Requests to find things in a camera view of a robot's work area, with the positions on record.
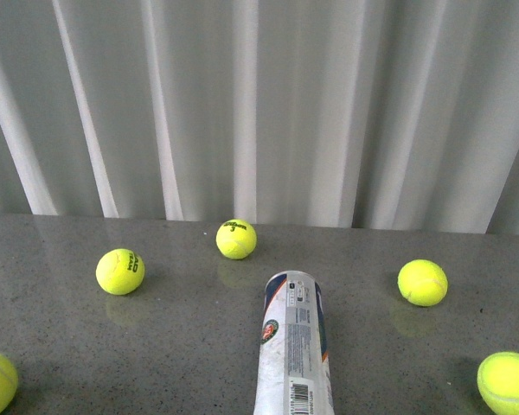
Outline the clear Wilson tennis ball can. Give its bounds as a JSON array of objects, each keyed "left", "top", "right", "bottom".
[{"left": 253, "top": 271, "right": 335, "bottom": 415}]

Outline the Wilson 3 tennis ball far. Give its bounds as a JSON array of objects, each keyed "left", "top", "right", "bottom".
[{"left": 215, "top": 219, "right": 257, "bottom": 260}]

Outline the Head Team tennis ball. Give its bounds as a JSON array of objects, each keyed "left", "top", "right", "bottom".
[{"left": 95, "top": 248, "right": 145, "bottom": 296}]

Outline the plain yellow tennis ball right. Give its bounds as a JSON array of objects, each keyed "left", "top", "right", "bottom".
[{"left": 397, "top": 259, "right": 448, "bottom": 307}]

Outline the tennis ball near right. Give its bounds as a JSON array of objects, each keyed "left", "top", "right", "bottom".
[{"left": 477, "top": 351, "right": 519, "bottom": 414}]

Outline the white pleated curtain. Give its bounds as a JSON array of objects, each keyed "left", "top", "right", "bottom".
[{"left": 0, "top": 1, "right": 519, "bottom": 234}]

